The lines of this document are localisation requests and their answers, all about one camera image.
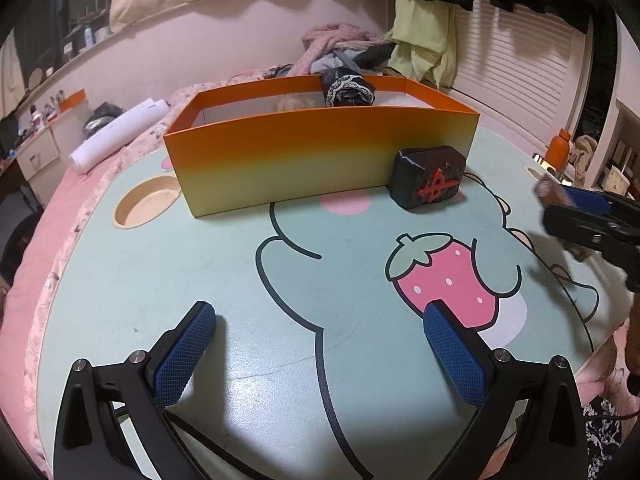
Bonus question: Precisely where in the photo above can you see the black lace scrunchie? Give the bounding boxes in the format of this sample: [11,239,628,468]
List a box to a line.
[320,71,376,108]

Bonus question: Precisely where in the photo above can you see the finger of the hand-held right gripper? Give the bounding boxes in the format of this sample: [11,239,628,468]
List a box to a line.
[544,204,636,253]
[560,185,640,217]

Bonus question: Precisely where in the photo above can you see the beige cloth bundle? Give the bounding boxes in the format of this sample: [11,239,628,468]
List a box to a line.
[570,135,599,181]

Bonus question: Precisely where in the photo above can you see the pile of clothes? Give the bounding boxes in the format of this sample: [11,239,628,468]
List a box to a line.
[227,22,401,83]

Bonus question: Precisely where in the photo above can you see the black box red seal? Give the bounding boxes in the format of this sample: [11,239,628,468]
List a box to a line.
[389,146,467,209]

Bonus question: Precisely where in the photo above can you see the black braided cable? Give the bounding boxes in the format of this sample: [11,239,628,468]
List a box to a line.
[162,407,226,463]

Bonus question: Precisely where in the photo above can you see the black white patterned cloth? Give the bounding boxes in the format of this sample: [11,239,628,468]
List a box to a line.
[580,395,627,466]

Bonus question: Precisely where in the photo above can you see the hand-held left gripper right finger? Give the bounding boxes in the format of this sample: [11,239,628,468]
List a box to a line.
[422,300,588,480]

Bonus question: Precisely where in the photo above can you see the orange bottle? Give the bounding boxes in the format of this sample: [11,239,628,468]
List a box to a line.
[546,129,572,166]

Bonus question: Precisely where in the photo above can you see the pink floral blanket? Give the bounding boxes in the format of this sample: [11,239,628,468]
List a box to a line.
[22,80,201,391]

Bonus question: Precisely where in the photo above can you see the brown fluffy pompom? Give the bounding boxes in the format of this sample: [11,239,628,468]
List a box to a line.
[277,94,321,113]

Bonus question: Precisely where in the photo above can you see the white window blinds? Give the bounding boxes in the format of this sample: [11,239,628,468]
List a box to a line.
[450,0,591,136]

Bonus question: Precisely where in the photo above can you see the white nightstand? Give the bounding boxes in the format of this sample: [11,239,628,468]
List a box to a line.
[17,127,63,181]

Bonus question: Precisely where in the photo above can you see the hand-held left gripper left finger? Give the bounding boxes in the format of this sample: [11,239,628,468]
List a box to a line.
[54,301,218,480]

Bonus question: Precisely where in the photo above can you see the yellow-green hanging garment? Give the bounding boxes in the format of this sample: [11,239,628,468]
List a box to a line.
[387,0,458,88]

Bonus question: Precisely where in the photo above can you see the small brown patterned box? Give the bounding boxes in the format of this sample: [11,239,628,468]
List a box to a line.
[534,174,568,206]

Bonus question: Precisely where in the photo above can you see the orange cardboard box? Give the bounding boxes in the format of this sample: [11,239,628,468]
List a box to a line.
[164,75,482,218]

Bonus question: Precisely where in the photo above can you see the small orange desk box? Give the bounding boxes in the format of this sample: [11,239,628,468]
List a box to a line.
[59,89,86,112]

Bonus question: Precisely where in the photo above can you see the white shelf unit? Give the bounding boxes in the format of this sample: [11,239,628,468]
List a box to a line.
[595,100,640,196]

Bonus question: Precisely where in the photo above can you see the white paper roll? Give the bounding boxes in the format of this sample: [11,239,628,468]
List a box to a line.
[69,99,168,173]

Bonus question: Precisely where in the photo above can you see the grey black plastic bag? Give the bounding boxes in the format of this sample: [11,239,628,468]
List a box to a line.
[82,102,123,136]

